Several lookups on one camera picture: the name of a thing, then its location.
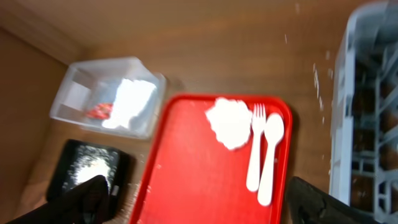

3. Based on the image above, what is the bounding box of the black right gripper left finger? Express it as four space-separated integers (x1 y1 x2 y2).
7 175 109 224

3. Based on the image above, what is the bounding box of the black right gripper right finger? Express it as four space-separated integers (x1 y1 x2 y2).
285 176 379 224

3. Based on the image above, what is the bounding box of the white plastic spoon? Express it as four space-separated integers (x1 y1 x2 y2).
257 113 284 206

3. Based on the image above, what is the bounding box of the red snack wrapper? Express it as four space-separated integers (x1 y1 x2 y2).
86 103 113 120

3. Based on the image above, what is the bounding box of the white plastic fork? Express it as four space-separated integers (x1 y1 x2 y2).
246 104 266 192

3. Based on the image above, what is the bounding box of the white tissue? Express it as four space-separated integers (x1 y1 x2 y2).
205 97 252 151

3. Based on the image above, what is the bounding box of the white paper napkin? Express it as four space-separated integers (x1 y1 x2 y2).
102 78 156 129

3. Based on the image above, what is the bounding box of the black food waste tray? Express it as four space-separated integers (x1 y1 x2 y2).
45 139 136 220

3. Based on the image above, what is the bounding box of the grey dishwasher rack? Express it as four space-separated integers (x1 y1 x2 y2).
329 1 397 223

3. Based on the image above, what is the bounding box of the clear plastic waste bin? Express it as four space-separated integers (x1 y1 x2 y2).
50 57 166 139

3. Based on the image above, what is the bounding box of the red serving tray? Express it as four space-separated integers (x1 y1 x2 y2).
130 94 293 224

